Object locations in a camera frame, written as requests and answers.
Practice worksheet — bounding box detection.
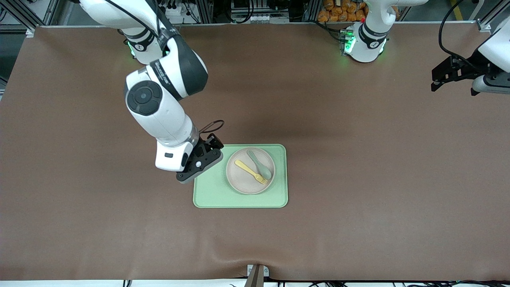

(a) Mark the pale green plastic spoon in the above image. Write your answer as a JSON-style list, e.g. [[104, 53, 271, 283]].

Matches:
[[247, 149, 273, 181]]

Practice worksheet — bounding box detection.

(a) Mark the light green rectangular tray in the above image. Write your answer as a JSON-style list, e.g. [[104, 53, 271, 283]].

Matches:
[[193, 144, 288, 209]]

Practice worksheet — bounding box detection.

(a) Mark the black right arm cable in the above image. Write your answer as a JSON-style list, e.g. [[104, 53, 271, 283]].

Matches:
[[102, 0, 225, 135]]

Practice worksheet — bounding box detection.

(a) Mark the metal table edge clamp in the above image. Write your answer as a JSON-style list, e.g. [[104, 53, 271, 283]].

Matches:
[[247, 264, 269, 287]]

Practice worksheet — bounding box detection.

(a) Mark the white power strip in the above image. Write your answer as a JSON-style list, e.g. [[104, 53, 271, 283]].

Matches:
[[165, 3, 196, 16]]

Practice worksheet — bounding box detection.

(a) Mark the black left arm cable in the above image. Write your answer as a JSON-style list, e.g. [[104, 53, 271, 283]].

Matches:
[[438, 0, 479, 70]]

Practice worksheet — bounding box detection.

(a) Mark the yellow plastic fork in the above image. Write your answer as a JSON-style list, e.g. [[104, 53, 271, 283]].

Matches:
[[234, 160, 268, 185]]

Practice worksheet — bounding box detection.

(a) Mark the pile of orange snack bags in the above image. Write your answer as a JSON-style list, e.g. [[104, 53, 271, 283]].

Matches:
[[318, 0, 367, 22]]

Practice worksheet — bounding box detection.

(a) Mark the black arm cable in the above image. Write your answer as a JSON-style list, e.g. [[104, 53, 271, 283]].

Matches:
[[438, 0, 479, 70], [102, 0, 225, 135]]

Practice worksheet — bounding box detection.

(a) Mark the aluminium frame post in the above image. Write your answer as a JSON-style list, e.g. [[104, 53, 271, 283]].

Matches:
[[195, 0, 214, 24], [303, 0, 321, 22]]

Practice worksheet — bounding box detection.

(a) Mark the grey base connector box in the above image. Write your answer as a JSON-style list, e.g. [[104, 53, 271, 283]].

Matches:
[[339, 29, 356, 56]]

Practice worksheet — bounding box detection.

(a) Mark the aluminium diagonal frame strut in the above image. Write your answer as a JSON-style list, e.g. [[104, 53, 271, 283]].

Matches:
[[0, 0, 60, 32], [470, 0, 510, 24]]

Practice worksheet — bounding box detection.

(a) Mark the round beige plate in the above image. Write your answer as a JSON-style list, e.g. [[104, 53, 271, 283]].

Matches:
[[226, 147, 276, 195]]

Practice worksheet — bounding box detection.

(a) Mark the brown table mat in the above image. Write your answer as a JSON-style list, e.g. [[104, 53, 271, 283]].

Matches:
[[0, 23, 510, 282]]

